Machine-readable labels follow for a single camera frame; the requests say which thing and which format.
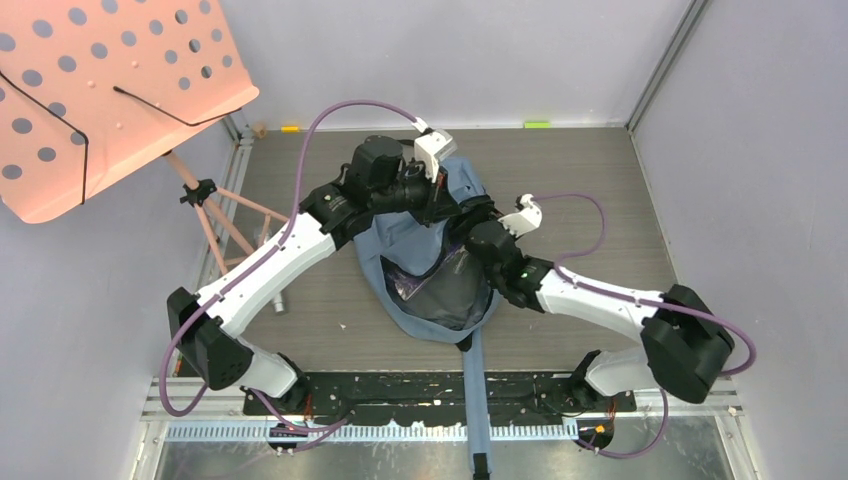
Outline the purple cover book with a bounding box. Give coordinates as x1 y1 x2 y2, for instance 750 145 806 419
381 245 478 301

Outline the light blue backpack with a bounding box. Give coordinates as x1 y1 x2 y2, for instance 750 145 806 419
354 157 501 479

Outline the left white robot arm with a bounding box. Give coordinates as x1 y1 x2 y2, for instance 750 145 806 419
166 135 498 414

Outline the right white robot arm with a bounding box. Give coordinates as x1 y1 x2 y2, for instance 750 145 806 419
464 207 735 411

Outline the silver metal cylinder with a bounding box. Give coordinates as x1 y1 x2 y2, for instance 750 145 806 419
271 292 286 315

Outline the pink perforated music stand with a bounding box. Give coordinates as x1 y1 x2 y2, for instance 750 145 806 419
0 0 293 273

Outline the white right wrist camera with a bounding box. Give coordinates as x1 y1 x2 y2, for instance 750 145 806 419
498 194 543 239

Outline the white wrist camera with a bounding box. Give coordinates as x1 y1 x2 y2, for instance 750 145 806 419
413 129 458 183
498 194 543 239

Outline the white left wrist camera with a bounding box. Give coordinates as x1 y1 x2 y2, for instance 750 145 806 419
413 129 458 183

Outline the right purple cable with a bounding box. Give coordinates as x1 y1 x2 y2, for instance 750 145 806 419
529 192 758 460

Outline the purple cable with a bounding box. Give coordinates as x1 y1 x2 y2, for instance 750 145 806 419
159 99 432 452
529 192 758 460

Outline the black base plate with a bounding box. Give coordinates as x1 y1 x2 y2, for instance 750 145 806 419
271 371 636 427

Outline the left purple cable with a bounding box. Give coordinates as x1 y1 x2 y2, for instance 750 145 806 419
159 99 432 452

